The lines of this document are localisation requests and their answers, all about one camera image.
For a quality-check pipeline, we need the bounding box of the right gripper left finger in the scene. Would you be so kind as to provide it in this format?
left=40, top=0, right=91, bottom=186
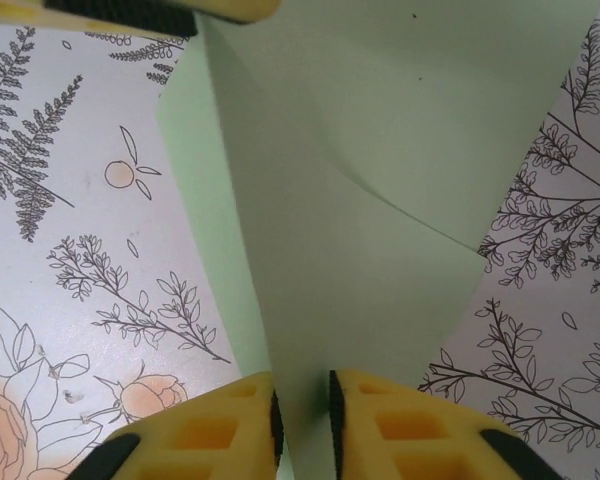
left=73, top=370, right=285, bottom=480

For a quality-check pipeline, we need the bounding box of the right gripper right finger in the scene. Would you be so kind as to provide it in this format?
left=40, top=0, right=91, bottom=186
left=328, top=369, right=537, bottom=480

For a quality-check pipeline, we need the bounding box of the light green paper sheet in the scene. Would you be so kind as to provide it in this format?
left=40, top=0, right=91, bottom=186
left=155, top=0, right=600, bottom=480

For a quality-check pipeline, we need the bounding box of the floral patterned table cover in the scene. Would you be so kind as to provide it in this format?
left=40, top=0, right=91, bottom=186
left=0, top=0, right=600, bottom=480

